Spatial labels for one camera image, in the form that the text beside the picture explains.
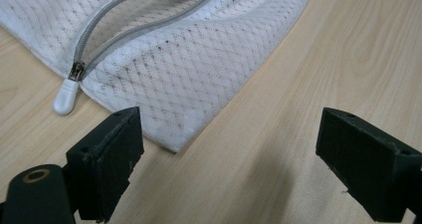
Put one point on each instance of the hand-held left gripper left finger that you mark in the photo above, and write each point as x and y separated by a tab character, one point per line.
106	164

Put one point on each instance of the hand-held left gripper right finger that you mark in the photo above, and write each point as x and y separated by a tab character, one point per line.
368	164

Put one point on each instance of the white mesh laundry bag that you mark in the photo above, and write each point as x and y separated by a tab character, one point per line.
199	68

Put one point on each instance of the white zipper pull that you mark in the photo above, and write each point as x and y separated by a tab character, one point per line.
66	96

